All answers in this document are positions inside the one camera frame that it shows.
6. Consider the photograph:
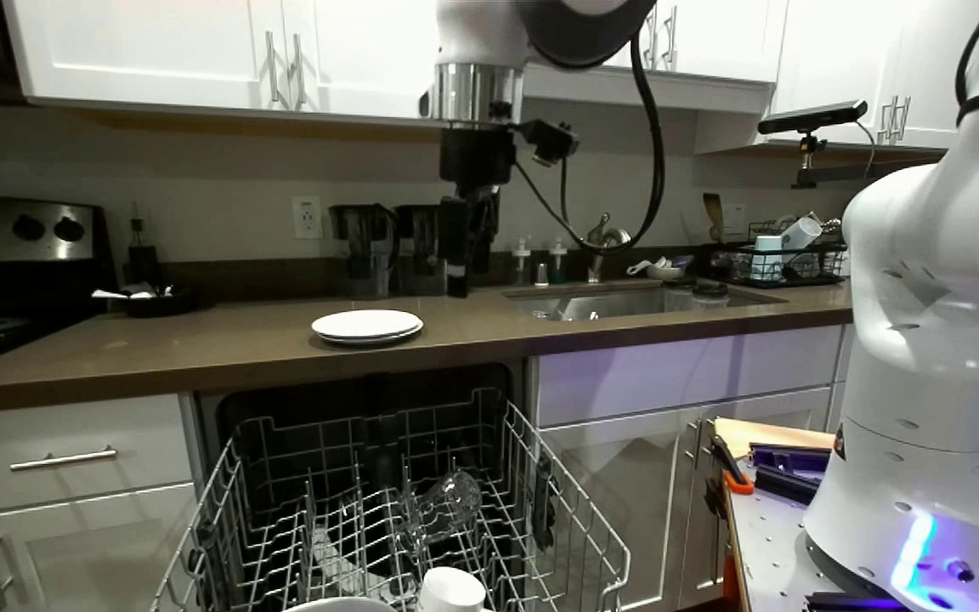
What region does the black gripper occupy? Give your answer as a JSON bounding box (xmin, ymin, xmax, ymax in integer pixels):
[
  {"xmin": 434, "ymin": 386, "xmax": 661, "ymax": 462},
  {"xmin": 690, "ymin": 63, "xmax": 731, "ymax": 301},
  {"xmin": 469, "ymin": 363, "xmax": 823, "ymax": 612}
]
[{"xmin": 439, "ymin": 124, "xmax": 519, "ymax": 303}]

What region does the white dinner plate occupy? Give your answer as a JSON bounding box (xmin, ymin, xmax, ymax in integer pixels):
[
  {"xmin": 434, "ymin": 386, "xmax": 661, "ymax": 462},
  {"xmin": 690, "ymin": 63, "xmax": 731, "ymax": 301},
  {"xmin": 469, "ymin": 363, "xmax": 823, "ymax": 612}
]
[{"xmin": 283, "ymin": 594, "xmax": 397, "ymax": 612}]

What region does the stack of white plates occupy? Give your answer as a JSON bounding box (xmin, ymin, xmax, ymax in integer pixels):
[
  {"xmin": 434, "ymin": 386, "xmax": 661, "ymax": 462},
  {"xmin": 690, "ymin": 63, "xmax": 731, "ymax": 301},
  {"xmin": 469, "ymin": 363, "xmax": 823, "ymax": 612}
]
[{"xmin": 309, "ymin": 306, "xmax": 429, "ymax": 351}]

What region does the steel kitchen sink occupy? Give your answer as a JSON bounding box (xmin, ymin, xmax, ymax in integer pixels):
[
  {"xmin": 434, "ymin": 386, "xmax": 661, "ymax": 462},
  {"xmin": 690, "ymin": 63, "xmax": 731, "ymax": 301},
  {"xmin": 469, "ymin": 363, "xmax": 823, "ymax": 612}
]
[{"xmin": 507, "ymin": 278, "xmax": 789, "ymax": 327}]

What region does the small soap bottle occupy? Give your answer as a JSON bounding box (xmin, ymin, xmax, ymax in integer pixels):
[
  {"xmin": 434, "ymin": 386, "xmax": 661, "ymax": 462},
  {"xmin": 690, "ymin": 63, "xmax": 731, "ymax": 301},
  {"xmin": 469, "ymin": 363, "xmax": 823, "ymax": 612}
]
[
  {"xmin": 547, "ymin": 238, "xmax": 576, "ymax": 285},
  {"xmin": 511, "ymin": 238, "xmax": 538, "ymax": 289}
]

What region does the chrome faucet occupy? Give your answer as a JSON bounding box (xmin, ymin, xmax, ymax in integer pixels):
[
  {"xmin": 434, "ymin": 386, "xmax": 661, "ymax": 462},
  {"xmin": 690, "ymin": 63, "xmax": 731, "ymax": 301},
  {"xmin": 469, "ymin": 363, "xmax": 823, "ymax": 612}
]
[{"xmin": 580, "ymin": 219, "xmax": 635, "ymax": 285}]

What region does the dishwasher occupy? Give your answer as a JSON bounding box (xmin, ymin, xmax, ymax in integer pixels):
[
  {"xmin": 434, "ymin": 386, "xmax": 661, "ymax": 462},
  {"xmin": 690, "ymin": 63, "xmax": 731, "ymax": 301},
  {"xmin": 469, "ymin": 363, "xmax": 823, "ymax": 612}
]
[{"xmin": 194, "ymin": 360, "xmax": 533, "ymax": 462}]

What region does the white lower cabinet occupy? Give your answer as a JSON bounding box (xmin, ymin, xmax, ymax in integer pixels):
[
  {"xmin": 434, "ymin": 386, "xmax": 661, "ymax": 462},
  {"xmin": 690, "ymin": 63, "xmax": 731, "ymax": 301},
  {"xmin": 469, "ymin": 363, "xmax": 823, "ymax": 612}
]
[
  {"xmin": 526, "ymin": 322, "xmax": 853, "ymax": 612},
  {"xmin": 0, "ymin": 391, "xmax": 206, "ymax": 612}
]

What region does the white cabinet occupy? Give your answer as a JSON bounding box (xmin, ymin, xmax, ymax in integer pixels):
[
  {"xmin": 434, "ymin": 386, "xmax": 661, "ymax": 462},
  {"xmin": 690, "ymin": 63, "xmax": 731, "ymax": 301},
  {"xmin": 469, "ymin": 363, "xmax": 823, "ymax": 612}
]
[
  {"xmin": 0, "ymin": 0, "xmax": 450, "ymax": 124},
  {"xmin": 613, "ymin": 0, "xmax": 795, "ymax": 89},
  {"xmin": 0, "ymin": 391, "xmax": 206, "ymax": 612},
  {"xmin": 767, "ymin": 0, "xmax": 976, "ymax": 152},
  {"xmin": 526, "ymin": 322, "xmax": 853, "ymax": 612}
]

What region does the clear drinking glass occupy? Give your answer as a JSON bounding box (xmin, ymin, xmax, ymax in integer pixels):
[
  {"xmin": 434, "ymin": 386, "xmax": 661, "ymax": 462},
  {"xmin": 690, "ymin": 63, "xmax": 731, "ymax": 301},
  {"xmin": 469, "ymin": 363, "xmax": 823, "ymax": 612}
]
[{"xmin": 397, "ymin": 466, "xmax": 488, "ymax": 559}]

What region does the black dish drying rack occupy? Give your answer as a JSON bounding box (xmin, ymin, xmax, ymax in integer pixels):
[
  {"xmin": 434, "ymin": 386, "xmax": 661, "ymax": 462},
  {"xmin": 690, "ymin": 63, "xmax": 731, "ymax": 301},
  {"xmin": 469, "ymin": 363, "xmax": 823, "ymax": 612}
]
[{"xmin": 723, "ymin": 210, "xmax": 857, "ymax": 289}]

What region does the white upper cabinet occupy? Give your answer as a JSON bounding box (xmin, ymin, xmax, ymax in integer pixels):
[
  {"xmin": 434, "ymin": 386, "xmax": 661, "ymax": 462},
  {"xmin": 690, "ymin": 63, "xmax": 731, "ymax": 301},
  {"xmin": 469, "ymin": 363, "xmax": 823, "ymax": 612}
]
[
  {"xmin": 0, "ymin": 0, "xmax": 450, "ymax": 124},
  {"xmin": 767, "ymin": 0, "xmax": 976, "ymax": 152},
  {"xmin": 613, "ymin": 0, "xmax": 795, "ymax": 89}
]

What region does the black pan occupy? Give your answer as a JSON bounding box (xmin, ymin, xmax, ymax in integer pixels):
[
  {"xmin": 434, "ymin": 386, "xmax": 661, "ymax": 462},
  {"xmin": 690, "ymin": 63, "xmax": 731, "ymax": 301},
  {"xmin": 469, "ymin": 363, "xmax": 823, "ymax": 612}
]
[{"xmin": 87, "ymin": 283, "xmax": 212, "ymax": 320}]

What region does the dark glass bottle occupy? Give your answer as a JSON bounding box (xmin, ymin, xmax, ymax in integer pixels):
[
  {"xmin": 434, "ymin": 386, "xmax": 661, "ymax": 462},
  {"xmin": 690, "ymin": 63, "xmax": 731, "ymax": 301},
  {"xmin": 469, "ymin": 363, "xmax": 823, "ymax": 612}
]
[{"xmin": 124, "ymin": 207, "xmax": 168, "ymax": 293}]

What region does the orange and black clamp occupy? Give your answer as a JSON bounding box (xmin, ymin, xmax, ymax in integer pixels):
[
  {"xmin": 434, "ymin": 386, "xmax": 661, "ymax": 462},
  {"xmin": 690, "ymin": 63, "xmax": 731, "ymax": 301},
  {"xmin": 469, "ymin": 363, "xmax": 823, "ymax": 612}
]
[{"xmin": 707, "ymin": 425, "xmax": 763, "ymax": 501}]

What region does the white mug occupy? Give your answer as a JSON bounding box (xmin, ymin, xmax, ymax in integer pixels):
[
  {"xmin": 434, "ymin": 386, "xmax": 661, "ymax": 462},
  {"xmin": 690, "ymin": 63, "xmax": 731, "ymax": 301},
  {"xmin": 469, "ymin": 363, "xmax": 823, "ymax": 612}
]
[{"xmin": 415, "ymin": 565, "xmax": 494, "ymax": 612}]

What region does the wooden board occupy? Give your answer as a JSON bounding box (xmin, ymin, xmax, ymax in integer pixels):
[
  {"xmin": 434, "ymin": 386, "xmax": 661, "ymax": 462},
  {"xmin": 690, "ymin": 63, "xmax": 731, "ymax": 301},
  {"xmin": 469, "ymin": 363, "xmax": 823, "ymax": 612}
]
[{"xmin": 709, "ymin": 414, "xmax": 841, "ymax": 462}]

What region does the black and steel stove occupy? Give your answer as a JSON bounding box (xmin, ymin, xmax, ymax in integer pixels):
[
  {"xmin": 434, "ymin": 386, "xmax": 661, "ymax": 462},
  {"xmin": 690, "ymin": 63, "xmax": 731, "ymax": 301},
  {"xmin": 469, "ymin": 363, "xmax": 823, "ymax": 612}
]
[{"xmin": 0, "ymin": 192, "xmax": 118, "ymax": 382}]

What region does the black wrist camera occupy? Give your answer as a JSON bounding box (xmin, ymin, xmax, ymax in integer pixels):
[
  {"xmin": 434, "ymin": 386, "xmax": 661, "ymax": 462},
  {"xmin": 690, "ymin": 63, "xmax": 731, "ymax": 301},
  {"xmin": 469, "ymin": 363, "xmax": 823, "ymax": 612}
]
[{"xmin": 514, "ymin": 116, "xmax": 580, "ymax": 166}]

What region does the white wall outlet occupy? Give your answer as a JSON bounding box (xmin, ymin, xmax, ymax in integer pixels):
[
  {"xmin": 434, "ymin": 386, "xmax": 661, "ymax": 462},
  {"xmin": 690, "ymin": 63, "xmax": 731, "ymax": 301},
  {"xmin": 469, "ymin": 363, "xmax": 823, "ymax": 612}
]
[{"xmin": 288, "ymin": 194, "xmax": 328, "ymax": 243}]

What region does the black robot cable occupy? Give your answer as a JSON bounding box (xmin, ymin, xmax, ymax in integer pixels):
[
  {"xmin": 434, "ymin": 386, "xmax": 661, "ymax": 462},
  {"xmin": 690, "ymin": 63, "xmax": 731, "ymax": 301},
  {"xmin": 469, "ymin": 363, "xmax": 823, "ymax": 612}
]
[{"xmin": 507, "ymin": 31, "xmax": 670, "ymax": 257}]

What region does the wire dishwasher rack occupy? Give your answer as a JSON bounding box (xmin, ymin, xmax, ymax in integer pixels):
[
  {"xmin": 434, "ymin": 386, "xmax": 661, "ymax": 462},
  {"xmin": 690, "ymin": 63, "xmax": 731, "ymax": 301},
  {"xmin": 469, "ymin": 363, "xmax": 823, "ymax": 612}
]
[{"xmin": 145, "ymin": 387, "xmax": 635, "ymax": 612}]

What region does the black camera on stand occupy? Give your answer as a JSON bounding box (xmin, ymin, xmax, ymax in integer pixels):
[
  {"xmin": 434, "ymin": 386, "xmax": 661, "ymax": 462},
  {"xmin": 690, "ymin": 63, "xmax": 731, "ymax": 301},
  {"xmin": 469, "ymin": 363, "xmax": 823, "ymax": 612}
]
[{"xmin": 754, "ymin": 96, "xmax": 873, "ymax": 194}]

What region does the black metal bracket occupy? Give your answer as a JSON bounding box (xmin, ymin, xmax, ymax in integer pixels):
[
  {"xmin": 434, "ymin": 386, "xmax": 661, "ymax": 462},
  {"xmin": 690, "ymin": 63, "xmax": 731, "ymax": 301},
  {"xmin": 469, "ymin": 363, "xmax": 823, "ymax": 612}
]
[{"xmin": 743, "ymin": 441, "xmax": 835, "ymax": 508}]

